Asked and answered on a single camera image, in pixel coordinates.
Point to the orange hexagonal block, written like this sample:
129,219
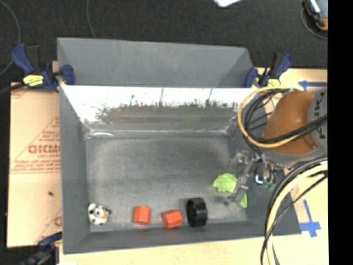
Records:
142,215
172,219

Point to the black and white toy animal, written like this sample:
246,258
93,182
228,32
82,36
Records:
98,214

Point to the grey metal bin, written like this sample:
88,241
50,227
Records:
154,164

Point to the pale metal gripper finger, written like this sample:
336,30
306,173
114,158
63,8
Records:
239,159
241,188

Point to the brown cardboard board red print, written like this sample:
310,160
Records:
33,148

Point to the light green crumpled cloth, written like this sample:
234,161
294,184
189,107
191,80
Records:
224,182

